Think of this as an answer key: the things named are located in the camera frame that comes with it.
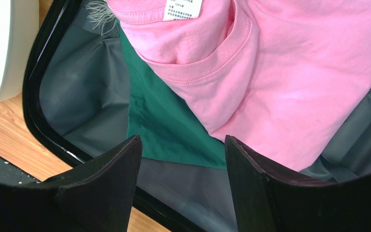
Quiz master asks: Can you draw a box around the dark green garment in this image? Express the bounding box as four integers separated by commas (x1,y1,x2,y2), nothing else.
119,29,226,169

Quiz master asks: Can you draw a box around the pink t-shirt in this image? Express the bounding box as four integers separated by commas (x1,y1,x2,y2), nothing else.
107,0,371,171

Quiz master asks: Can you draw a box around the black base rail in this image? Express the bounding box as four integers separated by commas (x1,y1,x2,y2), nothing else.
0,156,39,185

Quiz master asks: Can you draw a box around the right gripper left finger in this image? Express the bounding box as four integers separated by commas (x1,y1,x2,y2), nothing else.
0,135,142,232

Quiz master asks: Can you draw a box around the white plastic basin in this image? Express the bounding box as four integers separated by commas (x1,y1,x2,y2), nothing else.
0,0,39,102

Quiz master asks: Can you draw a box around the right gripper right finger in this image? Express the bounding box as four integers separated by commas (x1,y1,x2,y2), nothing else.
225,136,371,232

